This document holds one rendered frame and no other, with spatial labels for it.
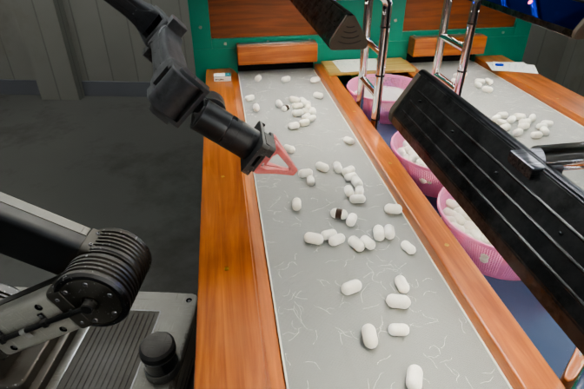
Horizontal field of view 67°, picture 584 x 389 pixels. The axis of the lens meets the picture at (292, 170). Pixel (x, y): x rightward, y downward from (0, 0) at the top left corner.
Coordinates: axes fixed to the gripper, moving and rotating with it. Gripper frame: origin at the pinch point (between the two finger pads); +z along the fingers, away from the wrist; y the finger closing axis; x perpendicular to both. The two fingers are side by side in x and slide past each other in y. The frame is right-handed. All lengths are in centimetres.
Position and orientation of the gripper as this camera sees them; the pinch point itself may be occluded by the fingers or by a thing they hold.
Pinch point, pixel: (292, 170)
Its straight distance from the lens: 79.9
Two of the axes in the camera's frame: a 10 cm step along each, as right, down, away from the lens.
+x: -6.0, 7.3, 3.2
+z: 7.9, 4.8, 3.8
